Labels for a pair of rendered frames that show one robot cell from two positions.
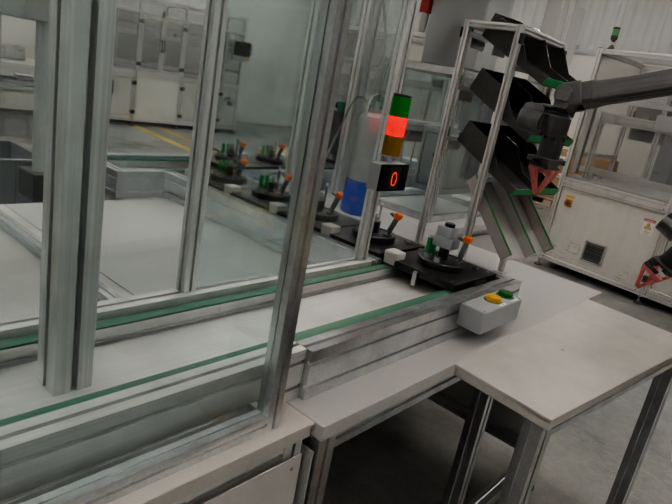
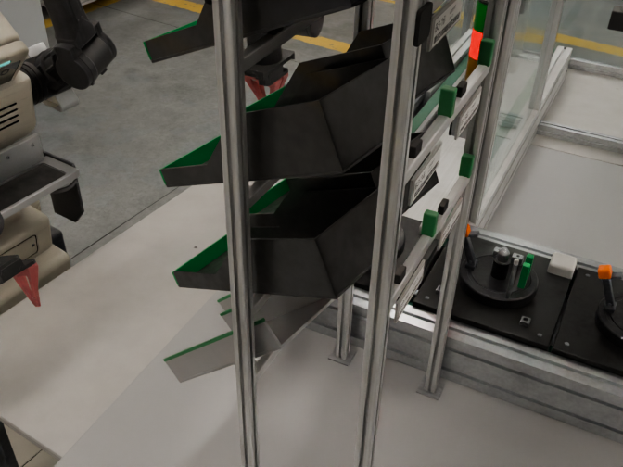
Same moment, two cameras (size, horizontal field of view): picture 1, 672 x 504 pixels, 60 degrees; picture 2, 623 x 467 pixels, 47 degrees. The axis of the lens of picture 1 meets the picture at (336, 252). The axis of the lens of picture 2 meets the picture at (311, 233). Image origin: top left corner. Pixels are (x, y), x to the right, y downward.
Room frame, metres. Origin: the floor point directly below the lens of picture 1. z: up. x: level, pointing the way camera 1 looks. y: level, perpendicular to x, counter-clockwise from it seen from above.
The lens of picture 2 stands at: (2.70, -0.67, 1.83)
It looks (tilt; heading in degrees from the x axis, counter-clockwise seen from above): 37 degrees down; 167
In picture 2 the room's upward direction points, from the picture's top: 1 degrees clockwise
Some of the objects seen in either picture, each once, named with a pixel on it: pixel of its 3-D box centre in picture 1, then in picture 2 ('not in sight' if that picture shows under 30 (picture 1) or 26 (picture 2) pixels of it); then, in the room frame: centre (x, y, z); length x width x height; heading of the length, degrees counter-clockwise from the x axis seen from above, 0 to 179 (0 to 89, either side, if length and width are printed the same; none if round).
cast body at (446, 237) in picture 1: (444, 234); not in sight; (1.63, -0.30, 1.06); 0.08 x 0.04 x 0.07; 52
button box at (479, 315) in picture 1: (490, 310); not in sight; (1.42, -0.42, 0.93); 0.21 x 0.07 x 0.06; 141
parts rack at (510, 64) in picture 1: (486, 157); (362, 243); (1.98, -0.43, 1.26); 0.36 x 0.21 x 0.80; 141
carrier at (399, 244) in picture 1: (375, 224); (502, 264); (1.78, -0.10, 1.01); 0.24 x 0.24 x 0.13; 51
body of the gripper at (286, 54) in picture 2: (549, 150); (264, 48); (1.54, -0.49, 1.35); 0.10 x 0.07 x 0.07; 140
